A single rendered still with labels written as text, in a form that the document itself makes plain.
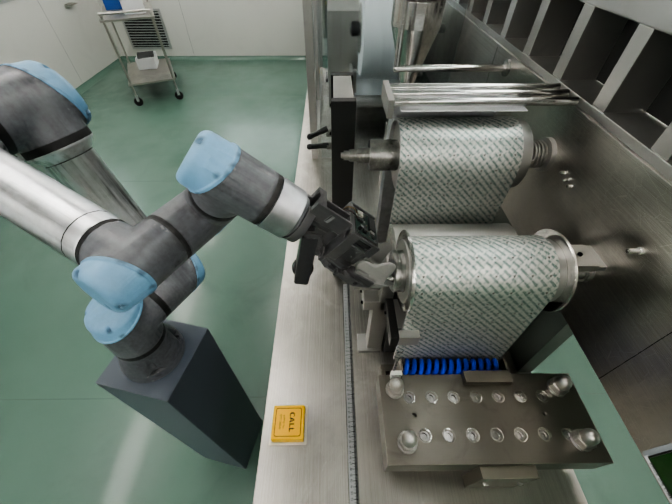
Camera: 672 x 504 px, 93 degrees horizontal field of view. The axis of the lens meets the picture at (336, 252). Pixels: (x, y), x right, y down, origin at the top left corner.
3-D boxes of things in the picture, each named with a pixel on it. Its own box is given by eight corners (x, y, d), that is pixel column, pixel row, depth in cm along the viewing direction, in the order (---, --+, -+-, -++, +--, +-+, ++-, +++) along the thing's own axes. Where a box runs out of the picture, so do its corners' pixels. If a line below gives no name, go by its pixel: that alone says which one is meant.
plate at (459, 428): (375, 385, 71) (378, 374, 67) (554, 383, 71) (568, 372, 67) (383, 471, 60) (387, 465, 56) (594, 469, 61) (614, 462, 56)
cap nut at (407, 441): (395, 431, 60) (399, 424, 56) (415, 431, 60) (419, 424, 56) (398, 454, 57) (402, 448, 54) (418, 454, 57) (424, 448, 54)
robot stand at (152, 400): (204, 457, 145) (94, 383, 78) (224, 411, 158) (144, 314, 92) (246, 469, 142) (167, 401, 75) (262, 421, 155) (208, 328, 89)
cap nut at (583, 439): (566, 429, 60) (579, 422, 56) (585, 429, 60) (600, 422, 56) (576, 452, 57) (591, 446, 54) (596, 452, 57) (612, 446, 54)
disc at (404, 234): (391, 266, 68) (402, 212, 57) (394, 266, 68) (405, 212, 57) (402, 328, 58) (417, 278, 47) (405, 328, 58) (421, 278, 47)
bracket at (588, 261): (554, 250, 58) (560, 242, 56) (586, 250, 58) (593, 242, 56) (568, 272, 54) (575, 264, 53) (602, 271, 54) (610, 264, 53)
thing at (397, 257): (390, 242, 59) (397, 265, 52) (401, 242, 59) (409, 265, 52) (386, 275, 63) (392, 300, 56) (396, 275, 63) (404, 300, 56)
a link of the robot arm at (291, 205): (250, 235, 42) (259, 197, 48) (279, 250, 45) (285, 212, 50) (281, 200, 38) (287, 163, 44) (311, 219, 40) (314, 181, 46)
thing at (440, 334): (392, 357, 70) (406, 312, 57) (499, 356, 71) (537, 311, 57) (393, 359, 70) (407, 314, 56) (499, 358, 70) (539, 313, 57)
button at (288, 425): (275, 408, 74) (274, 405, 73) (305, 408, 74) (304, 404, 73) (271, 442, 70) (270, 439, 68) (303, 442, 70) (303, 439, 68)
